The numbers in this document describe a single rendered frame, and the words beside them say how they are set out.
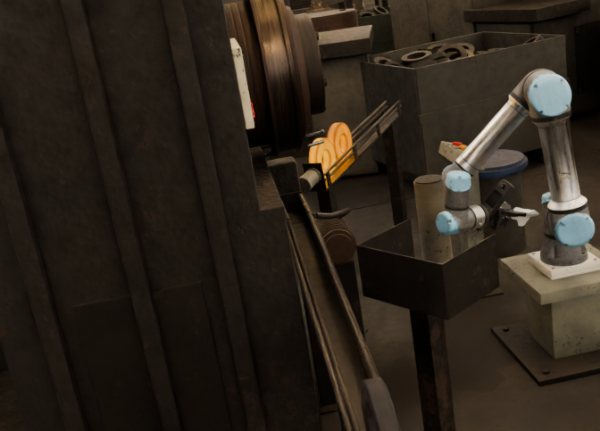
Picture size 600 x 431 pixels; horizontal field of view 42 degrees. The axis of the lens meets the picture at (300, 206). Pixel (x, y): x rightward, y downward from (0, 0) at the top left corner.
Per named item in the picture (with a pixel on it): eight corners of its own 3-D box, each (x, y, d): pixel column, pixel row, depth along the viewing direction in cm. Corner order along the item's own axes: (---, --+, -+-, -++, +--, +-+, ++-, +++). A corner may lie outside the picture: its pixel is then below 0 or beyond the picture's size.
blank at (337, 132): (323, 131, 284) (331, 131, 282) (340, 117, 296) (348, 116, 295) (330, 170, 290) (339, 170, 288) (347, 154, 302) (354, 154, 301)
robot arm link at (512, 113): (534, 56, 245) (431, 173, 260) (540, 61, 235) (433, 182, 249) (562, 79, 246) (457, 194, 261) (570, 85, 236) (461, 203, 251)
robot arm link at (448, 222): (452, 213, 237) (450, 240, 240) (478, 207, 243) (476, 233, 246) (434, 207, 244) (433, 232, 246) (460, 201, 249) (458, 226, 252)
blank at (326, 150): (304, 147, 272) (312, 147, 270) (322, 131, 284) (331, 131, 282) (313, 188, 278) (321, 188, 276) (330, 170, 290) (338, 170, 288)
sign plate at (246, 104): (245, 129, 174) (231, 48, 169) (239, 110, 199) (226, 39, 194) (256, 128, 175) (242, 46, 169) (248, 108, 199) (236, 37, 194)
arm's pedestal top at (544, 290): (586, 251, 278) (586, 241, 277) (636, 285, 248) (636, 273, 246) (500, 269, 275) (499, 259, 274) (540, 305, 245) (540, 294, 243)
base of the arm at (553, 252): (578, 246, 266) (577, 219, 263) (595, 261, 252) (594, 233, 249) (534, 252, 267) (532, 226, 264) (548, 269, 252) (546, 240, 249)
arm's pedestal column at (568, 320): (594, 310, 290) (591, 245, 282) (656, 360, 252) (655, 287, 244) (491, 332, 286) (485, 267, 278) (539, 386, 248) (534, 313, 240)
